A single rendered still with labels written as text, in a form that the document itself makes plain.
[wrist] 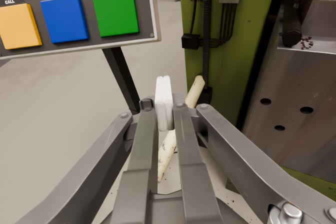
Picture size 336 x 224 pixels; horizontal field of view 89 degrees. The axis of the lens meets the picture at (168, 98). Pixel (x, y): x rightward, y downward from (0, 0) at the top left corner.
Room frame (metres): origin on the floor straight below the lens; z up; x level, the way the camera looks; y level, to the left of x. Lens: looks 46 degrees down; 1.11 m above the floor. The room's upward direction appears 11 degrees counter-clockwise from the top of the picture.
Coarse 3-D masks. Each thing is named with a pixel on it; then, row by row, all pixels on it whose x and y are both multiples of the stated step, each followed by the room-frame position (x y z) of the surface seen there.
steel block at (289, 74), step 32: (256, 64) 0.73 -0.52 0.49; (288, 64) 0.25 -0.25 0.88; (320, 64) 0.23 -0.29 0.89; (256, 96) 0.30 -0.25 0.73; (288, 96) 0.24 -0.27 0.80; (256, 128) 0.26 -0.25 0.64; (288, 128) 0.22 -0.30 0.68; (320, 128) 0.19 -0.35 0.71; (288, 160) 0.19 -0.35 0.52; (320, 160) 0.15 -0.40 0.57
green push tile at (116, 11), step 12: (96, 0) 0.35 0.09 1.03; (108, 0) 0.35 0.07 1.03; (120, 0) 0.34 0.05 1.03; (132, 0) 0.34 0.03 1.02; (96, 12) 0.34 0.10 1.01; (108, 12) 0.34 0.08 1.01; (120, 12) 0.33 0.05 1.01; (132, 12) 0.33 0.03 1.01; (108, 24) 0.33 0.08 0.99; (120, 24) 0.32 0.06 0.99; (132, 24) 0.32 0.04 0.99; (108, 36) 0.33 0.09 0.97
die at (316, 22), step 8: (304, 0) 0.36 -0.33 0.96; (312, 0) 0.30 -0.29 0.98; (320, 0) 0.29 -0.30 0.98; (328, 0) 0.29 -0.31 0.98; (304, 8) 0.33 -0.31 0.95; (312, 8) 0.30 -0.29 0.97; (320, 8) 0.29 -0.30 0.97; (328, 8) 0.28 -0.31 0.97; (304, 16) 0.30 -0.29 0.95; (312, 16) 0.29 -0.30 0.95; (320, 16) 0.29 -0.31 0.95; (328, 16) 0.28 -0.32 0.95; (304, 24) 0.30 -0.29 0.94; (312, 24) 0.29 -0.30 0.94; (320, 24) 0.28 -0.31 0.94; (328, 24) 0.28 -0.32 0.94; (304, 32) 0.29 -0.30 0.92; (312, 32) 0.29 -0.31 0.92; (320, 32) 0.28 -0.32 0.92; (328, 32) 0.27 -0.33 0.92
